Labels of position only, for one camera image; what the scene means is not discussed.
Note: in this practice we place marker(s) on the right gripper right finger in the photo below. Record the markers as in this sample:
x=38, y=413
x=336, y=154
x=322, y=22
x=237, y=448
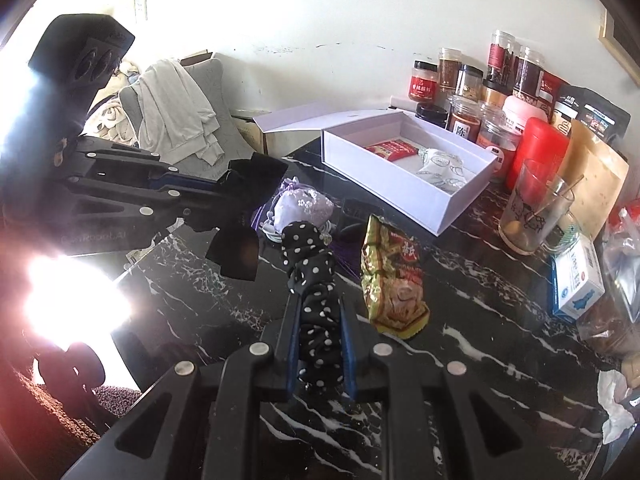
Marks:
x=438, y=415

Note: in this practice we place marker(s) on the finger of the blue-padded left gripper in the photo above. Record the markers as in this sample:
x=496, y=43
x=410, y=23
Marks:
x=200, y=213
x=189, y=183

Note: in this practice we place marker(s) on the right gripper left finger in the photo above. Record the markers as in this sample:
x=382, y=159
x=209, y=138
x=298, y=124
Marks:
x=200, y=422

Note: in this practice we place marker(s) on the black polka dot scrunchie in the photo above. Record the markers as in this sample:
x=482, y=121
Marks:
x=311, y=278

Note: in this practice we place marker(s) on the red snack packet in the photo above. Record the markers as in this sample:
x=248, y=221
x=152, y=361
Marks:
x=393, y=150

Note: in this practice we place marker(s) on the white leaf-print sachet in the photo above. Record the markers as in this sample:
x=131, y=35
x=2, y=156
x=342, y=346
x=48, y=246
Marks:
x=442, y=169

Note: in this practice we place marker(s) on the light grey garment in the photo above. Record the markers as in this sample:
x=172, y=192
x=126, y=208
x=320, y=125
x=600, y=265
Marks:
x=163, y=112

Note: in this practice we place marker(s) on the grey leaf-print chair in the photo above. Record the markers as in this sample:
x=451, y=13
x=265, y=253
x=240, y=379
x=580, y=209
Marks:
x=208, y=76

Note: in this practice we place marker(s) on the crumpled white tissue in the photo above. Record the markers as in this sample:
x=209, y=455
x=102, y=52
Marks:
x=612, y=389

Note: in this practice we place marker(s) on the dark purple tassel pouch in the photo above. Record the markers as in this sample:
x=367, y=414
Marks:
x=349, y=226

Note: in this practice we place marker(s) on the clear plastic bag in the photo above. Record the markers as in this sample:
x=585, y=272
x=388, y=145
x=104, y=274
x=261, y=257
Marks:
x=611, y=325

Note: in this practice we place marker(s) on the white blue medicine box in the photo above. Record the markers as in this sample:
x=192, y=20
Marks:
x=577, y=280

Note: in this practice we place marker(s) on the green yellow snack packet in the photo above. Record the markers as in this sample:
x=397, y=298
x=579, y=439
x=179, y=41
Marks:
x=392, y=280

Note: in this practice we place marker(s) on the white open gift box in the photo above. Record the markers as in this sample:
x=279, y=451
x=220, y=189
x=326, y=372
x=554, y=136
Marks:
x=344, y=137

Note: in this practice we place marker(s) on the glass mug with stick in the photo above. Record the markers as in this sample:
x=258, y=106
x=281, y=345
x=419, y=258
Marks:
x=539, y=200

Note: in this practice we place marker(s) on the chili paste jar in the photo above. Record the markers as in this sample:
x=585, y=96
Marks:
x=464, y=118

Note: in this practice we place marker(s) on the kraft paper pouch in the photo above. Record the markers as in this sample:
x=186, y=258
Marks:
x=603, y=173

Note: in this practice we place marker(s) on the brown spice jar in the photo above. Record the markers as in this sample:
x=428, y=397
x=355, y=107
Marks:
x=449, y=61

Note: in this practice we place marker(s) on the black-lid nut jar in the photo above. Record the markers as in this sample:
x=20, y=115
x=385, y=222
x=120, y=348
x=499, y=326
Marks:
x=469, y=82

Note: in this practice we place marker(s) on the red cylindrical canister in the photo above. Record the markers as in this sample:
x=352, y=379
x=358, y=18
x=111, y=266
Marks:
x=540, y=142

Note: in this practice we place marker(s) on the clear plastic jar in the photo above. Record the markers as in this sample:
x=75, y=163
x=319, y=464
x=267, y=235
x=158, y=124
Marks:
x=499, y=139

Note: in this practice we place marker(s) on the tall red-label jar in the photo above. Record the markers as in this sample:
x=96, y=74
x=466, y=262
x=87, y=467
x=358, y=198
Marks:
x=528, y=74
x=500, y=59

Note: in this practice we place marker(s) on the pink lidded jar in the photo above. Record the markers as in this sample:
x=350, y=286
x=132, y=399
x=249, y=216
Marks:
x=517, y=112

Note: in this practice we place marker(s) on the black coffee bag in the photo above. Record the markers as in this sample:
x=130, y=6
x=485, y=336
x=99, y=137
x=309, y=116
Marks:
x=602, y=117

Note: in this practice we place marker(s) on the purple drawstring pouch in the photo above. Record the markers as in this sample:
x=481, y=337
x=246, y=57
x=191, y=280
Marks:
x=297, y=202

